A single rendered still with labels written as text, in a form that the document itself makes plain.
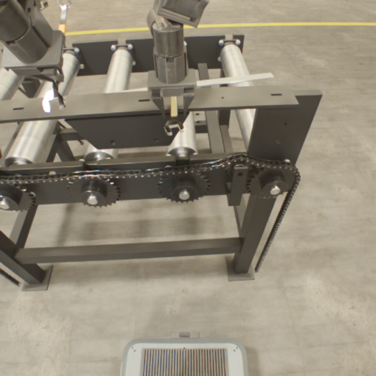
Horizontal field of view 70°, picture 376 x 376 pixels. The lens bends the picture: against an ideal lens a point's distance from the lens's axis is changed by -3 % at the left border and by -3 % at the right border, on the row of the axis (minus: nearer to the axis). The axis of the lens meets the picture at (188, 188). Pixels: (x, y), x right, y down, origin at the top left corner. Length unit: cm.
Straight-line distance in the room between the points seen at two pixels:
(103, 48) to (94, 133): 95
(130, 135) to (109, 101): 14
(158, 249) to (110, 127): 73
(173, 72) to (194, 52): 114
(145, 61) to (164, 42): 118
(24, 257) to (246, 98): 128
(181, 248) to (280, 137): 75
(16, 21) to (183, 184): 59
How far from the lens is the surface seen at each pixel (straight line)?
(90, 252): 144
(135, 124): 81
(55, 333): 175
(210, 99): 72
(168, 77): 59
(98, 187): 91
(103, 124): 82
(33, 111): 80
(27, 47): 52
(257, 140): 86
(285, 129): 86
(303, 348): 167
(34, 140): 117
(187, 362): 131
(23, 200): 107
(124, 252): 140
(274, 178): 91
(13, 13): 49
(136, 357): 133
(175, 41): 56
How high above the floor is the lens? 156
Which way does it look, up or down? 51 degrees down
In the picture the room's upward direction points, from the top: 2 degrees counter-clockwise
